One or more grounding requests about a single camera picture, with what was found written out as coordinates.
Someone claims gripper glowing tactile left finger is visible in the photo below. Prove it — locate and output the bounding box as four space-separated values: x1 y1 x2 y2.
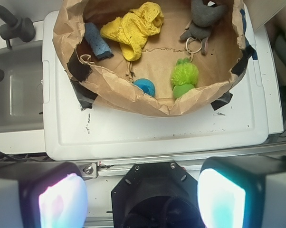
0 161 88 228

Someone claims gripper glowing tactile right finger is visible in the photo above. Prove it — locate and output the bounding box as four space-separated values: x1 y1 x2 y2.
197 155 286 228

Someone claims gray plush animal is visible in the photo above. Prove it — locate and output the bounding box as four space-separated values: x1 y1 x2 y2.
180 0 229 55

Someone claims gray sink basin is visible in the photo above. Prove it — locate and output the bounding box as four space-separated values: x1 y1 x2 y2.
0 41 43 133

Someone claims green fuzzy toy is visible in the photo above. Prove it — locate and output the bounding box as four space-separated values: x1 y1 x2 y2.
171 57 199 99

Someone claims brown paper bag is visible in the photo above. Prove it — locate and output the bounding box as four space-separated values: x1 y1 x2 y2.
53 0 253 117

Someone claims blue plastic toy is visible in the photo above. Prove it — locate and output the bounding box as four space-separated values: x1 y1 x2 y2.
133 78 156 97

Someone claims blue sponge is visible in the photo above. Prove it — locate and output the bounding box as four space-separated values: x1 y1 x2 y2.
84 22 114 60

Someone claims dark gray faucet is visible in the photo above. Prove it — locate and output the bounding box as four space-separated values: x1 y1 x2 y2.
0 5 36 50

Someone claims yellow towel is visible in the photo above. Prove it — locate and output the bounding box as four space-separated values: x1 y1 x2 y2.
100 1 164 62

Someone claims aluminum rail frame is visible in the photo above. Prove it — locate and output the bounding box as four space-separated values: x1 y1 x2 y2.
75 141 286 180

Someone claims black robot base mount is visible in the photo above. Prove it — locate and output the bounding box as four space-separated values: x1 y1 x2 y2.
111 161 205 228

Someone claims white plastic ring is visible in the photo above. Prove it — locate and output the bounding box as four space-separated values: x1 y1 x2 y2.
185 37 203 54

